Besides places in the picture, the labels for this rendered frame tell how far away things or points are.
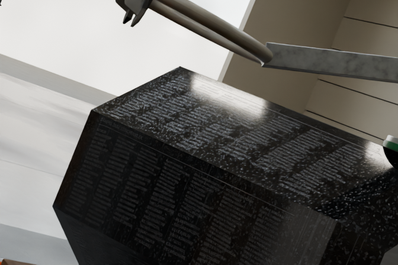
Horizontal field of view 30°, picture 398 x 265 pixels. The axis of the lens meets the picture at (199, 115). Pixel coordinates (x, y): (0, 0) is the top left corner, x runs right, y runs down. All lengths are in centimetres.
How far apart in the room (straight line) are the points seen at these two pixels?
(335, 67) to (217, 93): 65
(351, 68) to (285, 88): 930
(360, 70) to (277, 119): 39
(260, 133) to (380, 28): 893
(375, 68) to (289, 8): 908
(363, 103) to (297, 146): 870
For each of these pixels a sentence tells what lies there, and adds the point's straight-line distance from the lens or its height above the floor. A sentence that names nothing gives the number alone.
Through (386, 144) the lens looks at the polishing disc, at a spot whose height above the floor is 83.
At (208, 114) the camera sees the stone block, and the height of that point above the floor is 73.
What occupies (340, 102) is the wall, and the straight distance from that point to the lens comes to 1078.
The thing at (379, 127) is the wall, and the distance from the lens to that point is 1019.
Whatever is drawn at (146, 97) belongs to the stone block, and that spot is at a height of 69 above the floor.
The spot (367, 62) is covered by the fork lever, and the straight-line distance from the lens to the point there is 164.
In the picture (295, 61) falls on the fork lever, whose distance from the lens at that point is 162.
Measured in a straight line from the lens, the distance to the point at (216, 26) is 146.
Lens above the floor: 81
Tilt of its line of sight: 3 degrees down
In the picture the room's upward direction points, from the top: 22 degrees clockwise
